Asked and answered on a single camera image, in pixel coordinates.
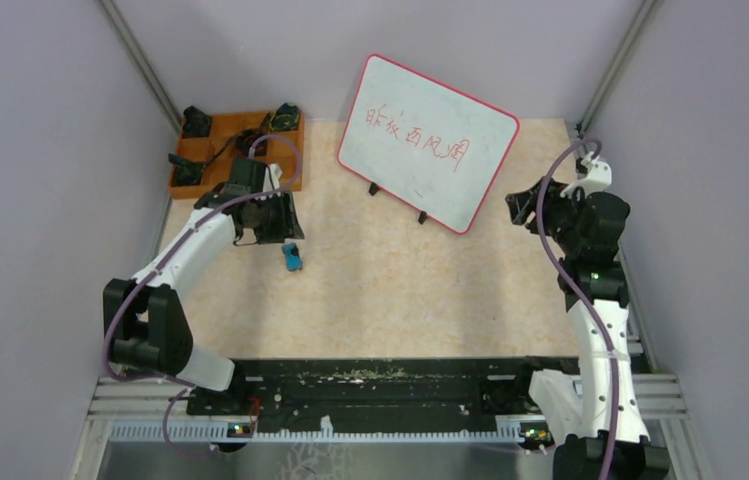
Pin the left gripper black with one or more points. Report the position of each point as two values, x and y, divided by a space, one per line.
286 224

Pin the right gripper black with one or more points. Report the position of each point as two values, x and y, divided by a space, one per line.
522 204

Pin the blue whiteboard eraser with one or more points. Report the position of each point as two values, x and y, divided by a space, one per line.
293 260

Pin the whiteboard with pink frame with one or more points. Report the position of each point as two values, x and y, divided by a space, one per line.
430 145

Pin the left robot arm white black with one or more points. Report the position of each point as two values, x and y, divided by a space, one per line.
145 325

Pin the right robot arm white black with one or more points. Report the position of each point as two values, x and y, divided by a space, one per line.
594 421

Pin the orange wooden compartment tray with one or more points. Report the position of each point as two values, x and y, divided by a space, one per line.
231 137

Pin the black green item tray left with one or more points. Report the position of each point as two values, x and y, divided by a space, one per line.
185 172

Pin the green yellow item in tray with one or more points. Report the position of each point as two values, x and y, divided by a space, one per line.
283 119

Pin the black item tray top-left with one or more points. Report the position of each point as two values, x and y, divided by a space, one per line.
196 123

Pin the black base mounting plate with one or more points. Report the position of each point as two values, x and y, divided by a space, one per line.
389 396

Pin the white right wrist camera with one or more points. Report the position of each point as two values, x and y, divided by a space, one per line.
597 178

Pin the aluminium frame rail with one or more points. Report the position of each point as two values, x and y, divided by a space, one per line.
154 410

